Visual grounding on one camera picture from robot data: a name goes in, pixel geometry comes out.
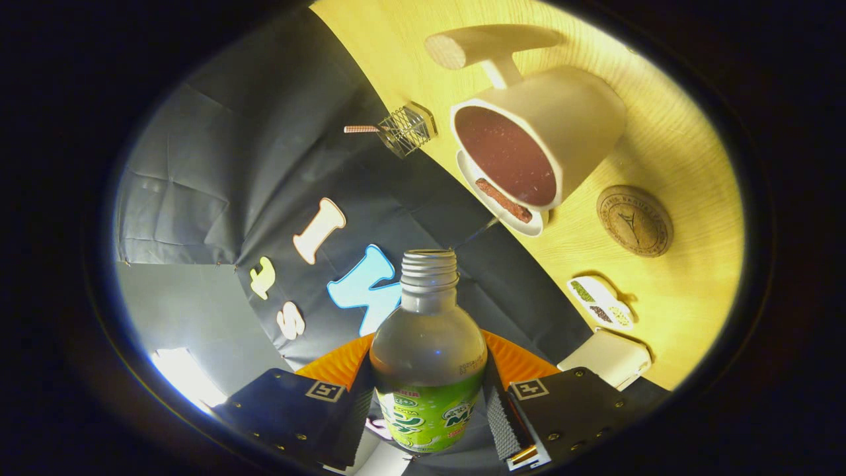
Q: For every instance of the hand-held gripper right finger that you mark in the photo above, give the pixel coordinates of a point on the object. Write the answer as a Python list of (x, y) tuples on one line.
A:
[(499, 423)]

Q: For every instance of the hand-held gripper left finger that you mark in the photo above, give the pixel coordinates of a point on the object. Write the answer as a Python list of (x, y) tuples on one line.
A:
[(350, 423)]

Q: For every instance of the silver bottle with green label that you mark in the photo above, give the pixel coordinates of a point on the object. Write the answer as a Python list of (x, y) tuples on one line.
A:
[(426, 344)]

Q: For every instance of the round cork coaster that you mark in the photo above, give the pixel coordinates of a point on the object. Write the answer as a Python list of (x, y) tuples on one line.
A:
[(634, 221)]

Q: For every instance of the white toaster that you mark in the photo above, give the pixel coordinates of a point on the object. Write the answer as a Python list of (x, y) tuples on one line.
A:
[(605, 357)]

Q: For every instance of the white divided dish of beans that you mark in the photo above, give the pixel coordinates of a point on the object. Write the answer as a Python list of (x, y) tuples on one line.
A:
[(601, 304)]

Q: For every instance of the small white plate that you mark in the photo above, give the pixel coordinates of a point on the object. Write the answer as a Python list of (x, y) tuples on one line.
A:
[(522, 225)]

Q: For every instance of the brown food bar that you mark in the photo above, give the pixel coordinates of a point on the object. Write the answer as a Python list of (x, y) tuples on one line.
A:
[(505, 201)]

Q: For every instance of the black backdrop cloth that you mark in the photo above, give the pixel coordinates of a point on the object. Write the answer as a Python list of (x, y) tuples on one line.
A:
[(264, 165)]

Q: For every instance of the striped paper straw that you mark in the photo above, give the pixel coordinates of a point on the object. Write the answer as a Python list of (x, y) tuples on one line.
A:
[(363, 129)]

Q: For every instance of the wooden table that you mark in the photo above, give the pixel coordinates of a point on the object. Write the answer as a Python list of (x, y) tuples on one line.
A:
[(661, 132)]

